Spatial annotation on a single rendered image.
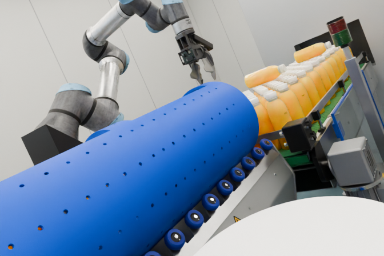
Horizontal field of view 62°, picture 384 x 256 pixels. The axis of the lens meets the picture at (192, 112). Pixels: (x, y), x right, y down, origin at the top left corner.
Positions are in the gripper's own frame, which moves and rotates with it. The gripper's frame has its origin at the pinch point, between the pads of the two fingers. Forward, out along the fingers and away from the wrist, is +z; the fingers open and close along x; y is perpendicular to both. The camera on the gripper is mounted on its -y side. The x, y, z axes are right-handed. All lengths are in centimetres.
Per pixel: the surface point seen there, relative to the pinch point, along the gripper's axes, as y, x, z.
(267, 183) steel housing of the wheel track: 24.9, 21.3, 36.0
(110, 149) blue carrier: 69, 18, 5
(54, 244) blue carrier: 88, 22, 13
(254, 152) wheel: 21.1, 19.0, 26.9
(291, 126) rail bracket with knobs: 11.1, 29.4, 24.2
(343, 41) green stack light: -23, 46, 7
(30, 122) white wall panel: -60, -263, -32
